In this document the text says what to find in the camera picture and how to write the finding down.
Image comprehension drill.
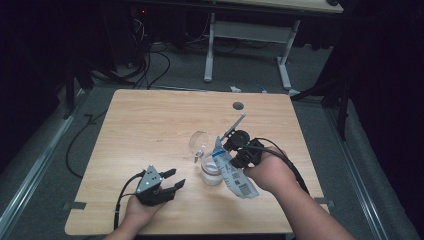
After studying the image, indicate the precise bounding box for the person's left hand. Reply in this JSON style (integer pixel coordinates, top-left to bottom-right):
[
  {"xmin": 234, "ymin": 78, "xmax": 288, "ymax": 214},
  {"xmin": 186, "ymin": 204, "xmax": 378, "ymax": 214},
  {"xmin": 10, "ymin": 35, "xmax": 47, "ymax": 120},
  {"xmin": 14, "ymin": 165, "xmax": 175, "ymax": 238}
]
[{"xmin": 124, "ymin": 195, "xmax": 166, "ymax": 231}]

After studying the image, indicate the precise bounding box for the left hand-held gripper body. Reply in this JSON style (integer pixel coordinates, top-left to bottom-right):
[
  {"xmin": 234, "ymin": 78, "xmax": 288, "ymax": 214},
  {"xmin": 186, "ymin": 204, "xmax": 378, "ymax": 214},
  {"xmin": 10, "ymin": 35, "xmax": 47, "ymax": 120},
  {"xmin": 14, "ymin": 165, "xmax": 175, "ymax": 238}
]
[{"xmin": 134, "ymin": 164, "xmax": 176, "ymax": 207}]

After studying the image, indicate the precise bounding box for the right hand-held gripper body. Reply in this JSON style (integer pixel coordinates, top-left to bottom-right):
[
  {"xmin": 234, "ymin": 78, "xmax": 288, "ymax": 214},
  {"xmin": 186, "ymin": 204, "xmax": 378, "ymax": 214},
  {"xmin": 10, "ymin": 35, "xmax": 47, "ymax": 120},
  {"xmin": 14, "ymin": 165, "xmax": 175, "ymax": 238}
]
[{"xmin": 219, "ymin": 112, "xmax": 266, "ymax": 169}]

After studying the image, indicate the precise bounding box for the person's right hand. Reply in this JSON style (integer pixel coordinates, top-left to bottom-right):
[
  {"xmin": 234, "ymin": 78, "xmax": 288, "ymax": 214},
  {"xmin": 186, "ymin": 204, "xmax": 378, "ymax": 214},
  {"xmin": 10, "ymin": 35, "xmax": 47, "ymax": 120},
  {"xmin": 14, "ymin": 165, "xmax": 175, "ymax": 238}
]
[{"xmin": 243, "ymin": 147, "xmax": 298, "ymax": 194}]

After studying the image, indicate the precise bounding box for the clear glass jar with lid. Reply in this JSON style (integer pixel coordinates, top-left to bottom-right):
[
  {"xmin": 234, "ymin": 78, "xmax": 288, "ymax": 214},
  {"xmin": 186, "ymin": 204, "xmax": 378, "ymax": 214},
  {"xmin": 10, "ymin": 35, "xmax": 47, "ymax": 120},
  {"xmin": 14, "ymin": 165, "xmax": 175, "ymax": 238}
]
[{"xmin": 188, "ymin": 130, "xmax": 225, "ymax": 187}]

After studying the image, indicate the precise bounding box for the grey tape strip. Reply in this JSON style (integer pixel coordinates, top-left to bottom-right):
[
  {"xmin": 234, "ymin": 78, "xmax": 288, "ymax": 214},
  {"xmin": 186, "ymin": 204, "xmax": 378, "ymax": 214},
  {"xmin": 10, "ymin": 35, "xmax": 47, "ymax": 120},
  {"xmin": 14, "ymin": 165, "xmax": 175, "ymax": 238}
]
[
  {"xmin": 63, "ymin": 201, "xmax": 87, "ymax": 212},
  {"xmin": 314, "ymin": 196, "xmax": 335, "ymax": 206}
]

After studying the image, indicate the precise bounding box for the black stand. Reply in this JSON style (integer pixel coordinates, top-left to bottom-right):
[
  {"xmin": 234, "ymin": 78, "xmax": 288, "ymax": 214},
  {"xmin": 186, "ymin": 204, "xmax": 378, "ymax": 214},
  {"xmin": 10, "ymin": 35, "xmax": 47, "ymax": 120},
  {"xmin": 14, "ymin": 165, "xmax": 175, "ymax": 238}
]
[
  {"xmin": 289, "ymin": 66, "xmax": 352, "ymax": 141},
  {"xmin": 62, "ymin": 59, "xmax": 95, "ymax": 120}
]

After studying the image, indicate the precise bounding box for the dark computer tower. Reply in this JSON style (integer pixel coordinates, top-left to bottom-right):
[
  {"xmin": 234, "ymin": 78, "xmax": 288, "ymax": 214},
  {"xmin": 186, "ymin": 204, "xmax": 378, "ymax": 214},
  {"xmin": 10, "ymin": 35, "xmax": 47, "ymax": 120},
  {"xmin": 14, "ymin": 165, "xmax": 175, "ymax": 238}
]
[{"xmin": 103, "ymin": 5, "xmax": 152, "ymax": 68}]

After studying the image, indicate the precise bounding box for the long black floor cable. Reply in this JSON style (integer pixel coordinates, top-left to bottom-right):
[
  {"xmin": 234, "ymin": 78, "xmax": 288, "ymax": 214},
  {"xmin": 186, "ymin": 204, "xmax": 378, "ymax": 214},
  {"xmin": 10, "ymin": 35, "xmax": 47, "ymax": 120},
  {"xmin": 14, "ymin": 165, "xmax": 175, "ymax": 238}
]
[{"xmin": 65, "ymin": 109, "xmax": 109, "ymax": 179}]

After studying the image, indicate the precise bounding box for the right hand-held gripper black cable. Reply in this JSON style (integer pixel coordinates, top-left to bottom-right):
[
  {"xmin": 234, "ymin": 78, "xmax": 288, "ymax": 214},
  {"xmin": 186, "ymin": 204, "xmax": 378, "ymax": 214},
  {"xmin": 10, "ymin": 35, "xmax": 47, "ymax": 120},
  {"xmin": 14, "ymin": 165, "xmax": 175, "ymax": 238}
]
[{"xmin": 238, "ymin": 137, "xmax": 311, "ymax": 196}]

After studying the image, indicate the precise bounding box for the metal floor rail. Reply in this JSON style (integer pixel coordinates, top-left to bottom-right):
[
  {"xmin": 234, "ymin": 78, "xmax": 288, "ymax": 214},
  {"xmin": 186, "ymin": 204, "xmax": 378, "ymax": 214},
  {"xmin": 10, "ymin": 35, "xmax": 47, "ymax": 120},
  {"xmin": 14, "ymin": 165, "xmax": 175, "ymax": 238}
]
[
  {"xmin": 0, "ymin": 88, "xmax": 88, "ymax": 234},
  {"xmin": 326, "ymin": 106, "xmax": 391, "ymax": 240}
]

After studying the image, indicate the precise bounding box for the bundle of black cables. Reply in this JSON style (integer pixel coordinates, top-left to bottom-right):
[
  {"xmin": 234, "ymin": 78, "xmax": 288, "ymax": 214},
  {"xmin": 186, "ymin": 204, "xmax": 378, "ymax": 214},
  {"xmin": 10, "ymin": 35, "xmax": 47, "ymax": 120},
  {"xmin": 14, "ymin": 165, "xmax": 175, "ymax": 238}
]
[{"xmin": 131, "ymin": 18, "xmax": 172, "ymax": 90}]

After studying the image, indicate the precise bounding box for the desk with white legs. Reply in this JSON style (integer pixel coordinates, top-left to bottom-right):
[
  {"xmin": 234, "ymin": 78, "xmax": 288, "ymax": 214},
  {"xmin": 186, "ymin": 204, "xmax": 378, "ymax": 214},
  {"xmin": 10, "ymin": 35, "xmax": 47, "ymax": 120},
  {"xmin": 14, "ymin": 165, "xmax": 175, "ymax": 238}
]
[{"xmin": 203, "ymin": 0, "xmax": 344, "ymax": 92}]

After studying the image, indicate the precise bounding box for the left hand-held gripper black cable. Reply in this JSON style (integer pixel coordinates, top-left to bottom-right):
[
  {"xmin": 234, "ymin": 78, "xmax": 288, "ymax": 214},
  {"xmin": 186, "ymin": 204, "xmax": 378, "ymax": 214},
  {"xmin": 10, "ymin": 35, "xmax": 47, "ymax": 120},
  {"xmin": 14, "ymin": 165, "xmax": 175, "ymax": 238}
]
[{"xmin": 113, "ymin": 170, "xmax": 148, "ymax": 231}]

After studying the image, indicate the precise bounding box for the white and blue milk pouch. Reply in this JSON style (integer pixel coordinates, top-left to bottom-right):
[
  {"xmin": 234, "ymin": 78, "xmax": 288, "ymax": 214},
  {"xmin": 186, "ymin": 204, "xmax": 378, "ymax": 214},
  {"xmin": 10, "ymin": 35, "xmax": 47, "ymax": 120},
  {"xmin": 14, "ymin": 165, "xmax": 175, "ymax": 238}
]
[{"xmin": 211, "ymin": 135, "xmax": 260, "ymax": 200}]

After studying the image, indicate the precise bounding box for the hand-held gripper black cable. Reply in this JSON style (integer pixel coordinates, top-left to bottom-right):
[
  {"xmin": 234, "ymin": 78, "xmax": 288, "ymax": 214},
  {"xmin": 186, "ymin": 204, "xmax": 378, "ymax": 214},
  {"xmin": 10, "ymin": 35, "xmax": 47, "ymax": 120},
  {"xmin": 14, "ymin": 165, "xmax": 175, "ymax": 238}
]
[
  {"xmin": 113, "ymin": 170, "xmax": 148, "ymax": 231},
  {"xmin": 238, "ymin": 137, "xmax": 311, "ymax": 196}
]

